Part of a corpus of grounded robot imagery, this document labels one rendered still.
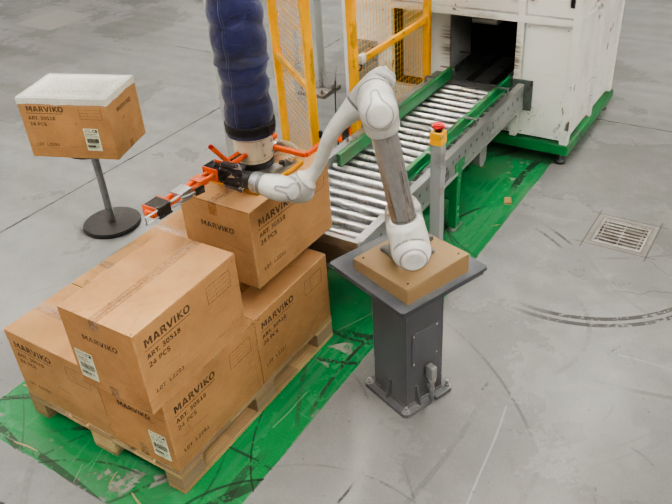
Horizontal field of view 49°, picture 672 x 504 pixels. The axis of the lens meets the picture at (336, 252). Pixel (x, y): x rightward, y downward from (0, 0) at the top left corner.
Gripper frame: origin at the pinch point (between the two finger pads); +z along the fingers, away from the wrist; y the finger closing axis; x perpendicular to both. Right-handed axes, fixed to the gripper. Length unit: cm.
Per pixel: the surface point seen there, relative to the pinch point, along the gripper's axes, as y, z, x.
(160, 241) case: 25.1, 15.0, -25.2
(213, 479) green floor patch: 120, -25, -60
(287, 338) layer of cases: 93, -19, 9
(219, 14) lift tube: -62, -3, 15
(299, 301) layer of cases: 78, -19, 22
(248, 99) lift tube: -26.6, -8.0, 18.6
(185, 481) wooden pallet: 112, -19, -71
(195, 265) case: 25.2, -10.9, -31.9
